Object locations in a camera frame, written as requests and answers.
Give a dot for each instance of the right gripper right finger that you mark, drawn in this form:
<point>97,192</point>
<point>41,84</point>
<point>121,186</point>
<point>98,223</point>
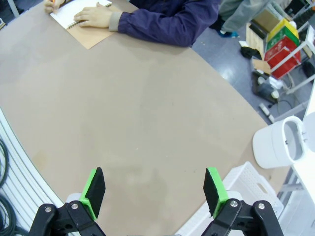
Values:
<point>214,191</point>

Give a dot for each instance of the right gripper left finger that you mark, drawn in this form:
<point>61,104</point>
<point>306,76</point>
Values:
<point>94,191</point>

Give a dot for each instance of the white notepad paper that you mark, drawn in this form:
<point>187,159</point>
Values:
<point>93,37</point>

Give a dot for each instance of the person left forearm navy sleeve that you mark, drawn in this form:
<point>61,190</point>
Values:
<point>152,27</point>

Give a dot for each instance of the person left hand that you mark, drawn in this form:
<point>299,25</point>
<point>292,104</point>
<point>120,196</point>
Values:
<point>94,17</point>

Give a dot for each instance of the person right hand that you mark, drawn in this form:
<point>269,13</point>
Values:
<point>51,7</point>

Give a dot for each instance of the white perforated plastic basket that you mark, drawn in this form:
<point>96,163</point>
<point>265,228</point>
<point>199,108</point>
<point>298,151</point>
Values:
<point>248,186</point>

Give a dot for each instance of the white round trash bin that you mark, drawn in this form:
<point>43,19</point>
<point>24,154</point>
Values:
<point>268,145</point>

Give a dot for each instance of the white power strip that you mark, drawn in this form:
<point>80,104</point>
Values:
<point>265,111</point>

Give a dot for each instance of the red shopping bag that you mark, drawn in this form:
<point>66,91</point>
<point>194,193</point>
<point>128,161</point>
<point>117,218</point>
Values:
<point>283,61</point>

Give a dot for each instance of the brown cardboard box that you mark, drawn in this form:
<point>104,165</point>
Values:
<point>257,37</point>

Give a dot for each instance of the green shopping bag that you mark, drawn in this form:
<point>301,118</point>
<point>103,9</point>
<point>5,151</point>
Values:
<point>280,39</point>

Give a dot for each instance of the small white side table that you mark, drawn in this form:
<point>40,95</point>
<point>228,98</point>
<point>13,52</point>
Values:
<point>306,41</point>

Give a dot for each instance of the yellow shopping bag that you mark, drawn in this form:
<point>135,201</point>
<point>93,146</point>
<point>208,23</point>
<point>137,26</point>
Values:
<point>283,25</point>

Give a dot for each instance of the person in navy jacket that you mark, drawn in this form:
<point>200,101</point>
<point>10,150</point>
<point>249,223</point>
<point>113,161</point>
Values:
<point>199,12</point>

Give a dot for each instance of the ribbed aluminium base rail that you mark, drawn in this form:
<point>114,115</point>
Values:
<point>22,172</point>

